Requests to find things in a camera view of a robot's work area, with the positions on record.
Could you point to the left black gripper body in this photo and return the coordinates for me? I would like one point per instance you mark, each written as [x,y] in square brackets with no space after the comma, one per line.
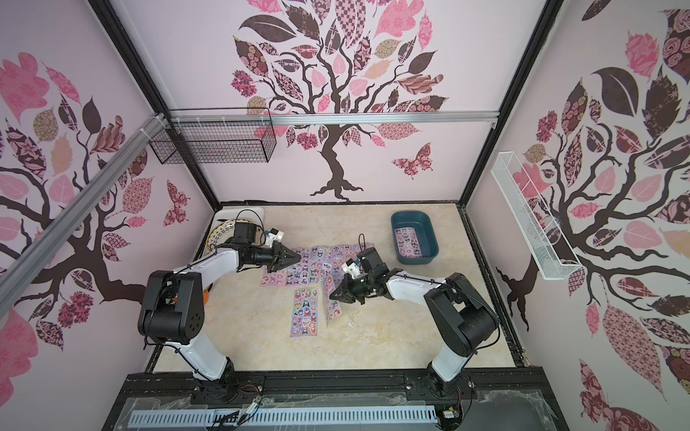
[264,256]

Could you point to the black wire basket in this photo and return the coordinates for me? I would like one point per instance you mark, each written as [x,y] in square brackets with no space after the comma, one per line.
[216,136]

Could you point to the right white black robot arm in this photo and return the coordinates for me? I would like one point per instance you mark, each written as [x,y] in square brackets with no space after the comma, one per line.
[462,317]

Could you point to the white slotted cable duct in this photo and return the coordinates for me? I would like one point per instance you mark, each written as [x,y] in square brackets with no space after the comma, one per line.
[204,419]

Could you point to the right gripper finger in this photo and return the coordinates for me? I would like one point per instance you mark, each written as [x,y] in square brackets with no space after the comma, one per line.
[341,294]
[361,294]

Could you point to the teal plastic storage box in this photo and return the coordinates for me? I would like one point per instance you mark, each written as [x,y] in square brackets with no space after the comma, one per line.
[425,232]

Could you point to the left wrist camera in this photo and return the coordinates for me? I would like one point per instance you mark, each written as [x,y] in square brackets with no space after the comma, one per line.
[273,236]

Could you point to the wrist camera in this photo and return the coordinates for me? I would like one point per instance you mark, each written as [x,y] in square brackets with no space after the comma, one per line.
[273,236]
[352,268]

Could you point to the white plastic tray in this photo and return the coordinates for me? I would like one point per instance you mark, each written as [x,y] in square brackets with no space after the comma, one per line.
[253,214]

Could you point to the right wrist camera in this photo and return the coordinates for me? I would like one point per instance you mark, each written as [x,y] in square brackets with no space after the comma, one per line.
[352,268]

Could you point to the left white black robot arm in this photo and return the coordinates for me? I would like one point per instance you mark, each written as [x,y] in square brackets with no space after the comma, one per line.
[173,310]

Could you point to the white wire shelf basket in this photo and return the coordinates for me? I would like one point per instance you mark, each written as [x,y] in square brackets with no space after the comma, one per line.
[522,186]

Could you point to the pink sticker sheet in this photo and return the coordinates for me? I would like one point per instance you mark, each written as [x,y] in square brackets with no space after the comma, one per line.
[277,279]

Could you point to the aluminium rail left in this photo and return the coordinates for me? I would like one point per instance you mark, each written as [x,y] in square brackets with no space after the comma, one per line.
[30,263]

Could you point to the aluminium rail back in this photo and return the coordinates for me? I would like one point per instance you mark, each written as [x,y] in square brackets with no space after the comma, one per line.
[347,118]

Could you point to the character sticker sheet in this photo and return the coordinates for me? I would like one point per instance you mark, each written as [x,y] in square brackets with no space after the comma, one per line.
[320,264]
[298,275]
[407,242]
[352,251]

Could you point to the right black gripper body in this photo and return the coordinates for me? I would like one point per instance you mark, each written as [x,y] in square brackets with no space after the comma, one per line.
[356,285]

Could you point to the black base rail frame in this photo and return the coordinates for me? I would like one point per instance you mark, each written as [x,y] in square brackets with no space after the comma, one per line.
[480,399]

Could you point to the patterned ceramic plate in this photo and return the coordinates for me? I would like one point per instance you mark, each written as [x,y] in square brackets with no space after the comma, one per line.
[222,232]

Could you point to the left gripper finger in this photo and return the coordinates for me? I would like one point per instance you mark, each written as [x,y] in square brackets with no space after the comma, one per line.
[287,261]
[283,251]

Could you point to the aluminium rail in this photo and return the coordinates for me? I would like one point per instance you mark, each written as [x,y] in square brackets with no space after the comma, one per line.
[347,118]
[30,263]

